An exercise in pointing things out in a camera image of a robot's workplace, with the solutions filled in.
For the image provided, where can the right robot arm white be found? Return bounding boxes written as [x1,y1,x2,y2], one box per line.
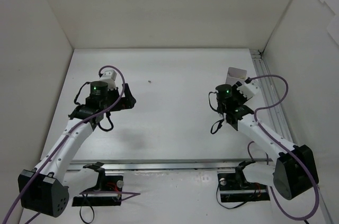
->
[216,82,319,200]

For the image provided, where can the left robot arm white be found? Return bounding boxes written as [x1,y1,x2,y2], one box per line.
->
[18,81,136,218]

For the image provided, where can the clear divided organizer container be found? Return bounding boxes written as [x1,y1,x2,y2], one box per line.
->
[226,67,247,85]

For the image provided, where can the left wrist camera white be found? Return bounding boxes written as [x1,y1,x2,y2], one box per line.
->
[99,70,117,90]

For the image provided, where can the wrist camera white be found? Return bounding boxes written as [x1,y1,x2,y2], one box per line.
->
[99,70,117,90]
[236,80,261,100]

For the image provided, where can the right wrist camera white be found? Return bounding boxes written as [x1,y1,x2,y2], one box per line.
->
[236,80,261,100]

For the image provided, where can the aluminium rail frame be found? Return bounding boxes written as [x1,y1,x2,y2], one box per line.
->
[39,49,334,224]

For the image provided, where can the black cable right base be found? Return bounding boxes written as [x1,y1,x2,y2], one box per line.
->
[214,181,255,207]

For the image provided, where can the black cable base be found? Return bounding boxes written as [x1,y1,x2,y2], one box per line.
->
[79,194,96,222]
[214,181,255,207]

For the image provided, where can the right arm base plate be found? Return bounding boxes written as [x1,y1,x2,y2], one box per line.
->
[217,173,270,204]

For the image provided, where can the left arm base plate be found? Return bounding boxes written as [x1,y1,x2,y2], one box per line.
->
[71,175,124,207]

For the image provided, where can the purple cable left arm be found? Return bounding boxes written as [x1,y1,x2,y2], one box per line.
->
[2,65,141,224]

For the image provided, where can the black cable left base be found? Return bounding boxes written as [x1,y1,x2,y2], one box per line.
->
[79,194,96,222]

